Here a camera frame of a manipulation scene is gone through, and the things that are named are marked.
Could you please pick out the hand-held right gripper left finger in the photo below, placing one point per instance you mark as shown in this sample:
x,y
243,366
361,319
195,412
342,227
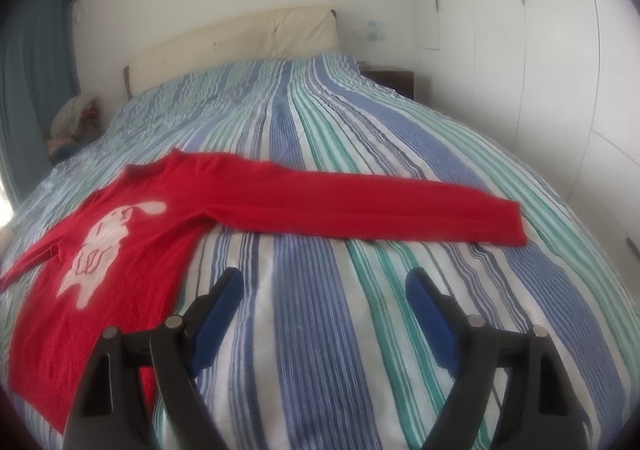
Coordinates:
x,y
217,320

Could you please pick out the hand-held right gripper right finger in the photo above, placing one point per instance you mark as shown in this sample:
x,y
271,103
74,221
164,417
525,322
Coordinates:
x,y
434,320

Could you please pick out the red sweater with white print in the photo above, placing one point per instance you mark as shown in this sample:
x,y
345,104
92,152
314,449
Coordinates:
x,y
150,280

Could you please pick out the pile of clothes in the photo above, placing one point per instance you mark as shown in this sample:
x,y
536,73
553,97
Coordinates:
x,y
75,122

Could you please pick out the striped bed sheet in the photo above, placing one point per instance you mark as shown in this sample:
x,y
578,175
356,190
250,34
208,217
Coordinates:
x,y
320,280

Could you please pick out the dark wooden nightstand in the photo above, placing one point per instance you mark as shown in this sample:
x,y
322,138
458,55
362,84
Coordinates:
x,y
395,82

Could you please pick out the white wardrobe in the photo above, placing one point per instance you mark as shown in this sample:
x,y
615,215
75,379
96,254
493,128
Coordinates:
x,y
550,54

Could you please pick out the blue curtain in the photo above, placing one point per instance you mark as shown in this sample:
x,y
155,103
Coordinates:
x,y
35,54

